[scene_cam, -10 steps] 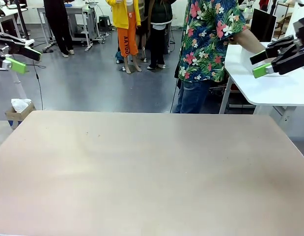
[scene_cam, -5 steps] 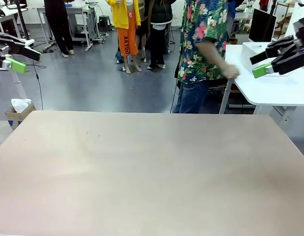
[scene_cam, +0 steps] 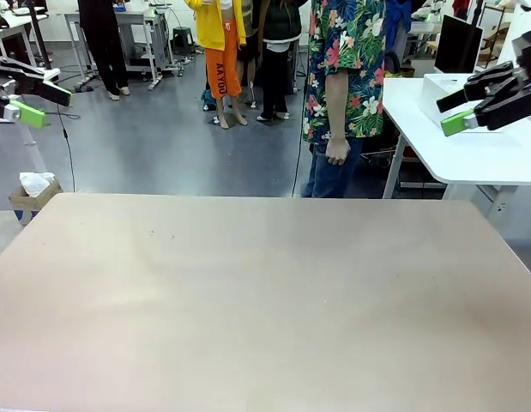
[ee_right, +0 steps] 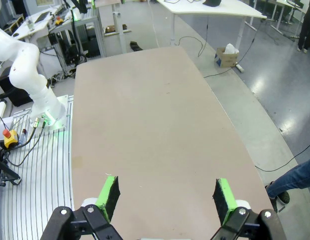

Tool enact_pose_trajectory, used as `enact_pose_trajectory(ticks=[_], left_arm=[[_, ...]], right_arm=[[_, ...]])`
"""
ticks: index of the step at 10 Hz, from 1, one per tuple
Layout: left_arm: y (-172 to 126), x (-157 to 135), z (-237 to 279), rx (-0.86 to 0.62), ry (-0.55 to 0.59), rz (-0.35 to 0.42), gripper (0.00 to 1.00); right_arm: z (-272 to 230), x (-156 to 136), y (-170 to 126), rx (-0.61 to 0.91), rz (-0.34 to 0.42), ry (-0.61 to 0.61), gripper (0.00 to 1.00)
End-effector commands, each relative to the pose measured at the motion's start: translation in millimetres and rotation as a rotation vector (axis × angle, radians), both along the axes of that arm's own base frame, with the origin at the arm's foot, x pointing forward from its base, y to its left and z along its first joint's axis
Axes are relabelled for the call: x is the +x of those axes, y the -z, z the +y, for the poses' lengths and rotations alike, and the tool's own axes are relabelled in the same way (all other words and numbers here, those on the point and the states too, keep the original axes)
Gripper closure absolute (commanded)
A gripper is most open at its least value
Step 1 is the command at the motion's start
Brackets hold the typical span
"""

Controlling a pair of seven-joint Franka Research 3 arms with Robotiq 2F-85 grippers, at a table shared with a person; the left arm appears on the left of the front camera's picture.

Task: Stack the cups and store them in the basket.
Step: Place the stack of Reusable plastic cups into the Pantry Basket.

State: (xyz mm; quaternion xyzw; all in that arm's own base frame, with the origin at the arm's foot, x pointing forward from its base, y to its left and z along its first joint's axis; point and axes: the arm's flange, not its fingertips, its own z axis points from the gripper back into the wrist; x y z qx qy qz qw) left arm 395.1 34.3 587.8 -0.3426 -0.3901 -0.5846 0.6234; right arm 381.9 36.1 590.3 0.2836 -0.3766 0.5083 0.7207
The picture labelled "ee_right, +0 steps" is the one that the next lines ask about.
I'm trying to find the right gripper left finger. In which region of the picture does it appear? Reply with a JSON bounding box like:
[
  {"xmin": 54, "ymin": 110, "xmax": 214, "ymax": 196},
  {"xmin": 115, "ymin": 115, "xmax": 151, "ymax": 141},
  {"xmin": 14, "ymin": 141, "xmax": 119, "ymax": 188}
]
[{"xmin": 41, "ymin": 175, "xmax": 121, "ymax": 240}]

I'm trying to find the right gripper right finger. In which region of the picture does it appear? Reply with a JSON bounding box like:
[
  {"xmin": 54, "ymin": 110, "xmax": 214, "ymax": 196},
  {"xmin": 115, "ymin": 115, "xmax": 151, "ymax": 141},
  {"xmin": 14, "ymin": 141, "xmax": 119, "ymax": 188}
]
[{"xmin": 211, "ymin": 177, "xmax": 287, "ymax": 240}]

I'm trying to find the person in floral shirt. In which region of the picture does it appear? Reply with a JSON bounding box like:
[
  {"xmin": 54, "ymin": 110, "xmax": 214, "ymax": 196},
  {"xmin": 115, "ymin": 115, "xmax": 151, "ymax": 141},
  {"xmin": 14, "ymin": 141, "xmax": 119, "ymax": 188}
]
[{"xmin": 264, "ymin": 157, "xmax": 310, "ymax": 213}]

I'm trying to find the black tripod stand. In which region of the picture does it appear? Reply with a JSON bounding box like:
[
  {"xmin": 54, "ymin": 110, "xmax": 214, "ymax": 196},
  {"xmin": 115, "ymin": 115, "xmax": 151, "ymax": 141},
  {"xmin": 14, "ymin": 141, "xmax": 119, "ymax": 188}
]
[{"xmin": 0, "ymin": 139, "xmax": 22, "ymax": 196}]

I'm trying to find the yellow emergency stop button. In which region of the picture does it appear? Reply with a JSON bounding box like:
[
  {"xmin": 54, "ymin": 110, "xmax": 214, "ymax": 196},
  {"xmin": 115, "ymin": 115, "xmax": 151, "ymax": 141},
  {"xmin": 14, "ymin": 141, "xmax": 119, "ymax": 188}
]
[{"xmin": 3, "ymin": 129, "xmax": 20, "ymax": 149}]

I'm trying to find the blue printed cardboard box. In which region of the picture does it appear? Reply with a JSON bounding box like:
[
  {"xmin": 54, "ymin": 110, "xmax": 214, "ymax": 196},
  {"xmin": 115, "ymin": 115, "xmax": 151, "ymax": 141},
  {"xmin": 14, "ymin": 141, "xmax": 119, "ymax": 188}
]
[{"xmin": 214, "ymin": 46, "xmax": 240, "ymax": 68}]

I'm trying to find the white plastic bag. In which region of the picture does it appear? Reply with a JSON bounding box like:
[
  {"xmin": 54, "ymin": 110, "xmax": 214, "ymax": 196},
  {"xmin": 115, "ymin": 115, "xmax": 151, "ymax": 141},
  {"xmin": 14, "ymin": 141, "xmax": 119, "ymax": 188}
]
[{"xmin": 224, "ymin": 43, "xmax": 239, "ymax": 55}]

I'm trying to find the person in black clothes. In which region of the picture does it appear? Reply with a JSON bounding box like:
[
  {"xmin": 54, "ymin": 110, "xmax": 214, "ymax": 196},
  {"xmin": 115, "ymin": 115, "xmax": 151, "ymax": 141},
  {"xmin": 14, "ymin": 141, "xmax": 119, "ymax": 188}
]
[{"xmin": 297, "ymin": 0, "xmax": 310, "ymax": 53}]

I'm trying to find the white desk with laptop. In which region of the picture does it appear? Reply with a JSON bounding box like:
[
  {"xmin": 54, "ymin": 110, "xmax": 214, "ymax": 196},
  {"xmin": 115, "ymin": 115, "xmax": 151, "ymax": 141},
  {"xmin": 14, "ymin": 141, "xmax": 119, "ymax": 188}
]
[{"xmin": 12, "ymin": 7, "xmax": 58, "ymax": 43}]

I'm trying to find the white table with rounded corner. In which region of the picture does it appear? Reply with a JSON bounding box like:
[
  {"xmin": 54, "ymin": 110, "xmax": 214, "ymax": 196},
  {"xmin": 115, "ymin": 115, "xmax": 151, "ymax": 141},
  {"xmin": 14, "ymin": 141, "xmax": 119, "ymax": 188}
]
[{"xmin": 156, "ymin": 0, "xmax": 267, "ymax": 46}]

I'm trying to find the slotted aluminium base plate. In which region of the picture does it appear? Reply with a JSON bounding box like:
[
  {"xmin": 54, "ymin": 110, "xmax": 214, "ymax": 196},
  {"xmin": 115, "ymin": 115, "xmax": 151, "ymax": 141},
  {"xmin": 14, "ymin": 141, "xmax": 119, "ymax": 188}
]
[{"xmin": 0, "ymin": 94, "xmax": 75, "ymax": 240}]

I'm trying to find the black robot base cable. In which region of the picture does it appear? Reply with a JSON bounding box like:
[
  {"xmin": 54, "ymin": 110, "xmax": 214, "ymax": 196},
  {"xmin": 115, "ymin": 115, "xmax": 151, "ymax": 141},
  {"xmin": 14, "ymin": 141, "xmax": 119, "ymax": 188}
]
[{"xmin": 2, "ymin": 119, "xmax": 49, "ymax": 168}]

